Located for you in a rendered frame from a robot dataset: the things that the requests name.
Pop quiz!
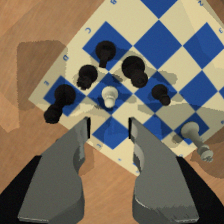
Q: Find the blue and cream chessboard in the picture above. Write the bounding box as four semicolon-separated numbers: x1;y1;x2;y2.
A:
28;0;224;177

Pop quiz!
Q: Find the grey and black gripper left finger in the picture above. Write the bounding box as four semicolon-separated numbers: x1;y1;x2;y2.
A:
0;116;91;224

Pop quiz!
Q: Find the white pawn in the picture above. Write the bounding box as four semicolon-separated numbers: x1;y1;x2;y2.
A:
102;86;118;108

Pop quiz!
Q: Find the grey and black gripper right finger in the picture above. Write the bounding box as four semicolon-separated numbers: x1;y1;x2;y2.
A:
128;117;224;224

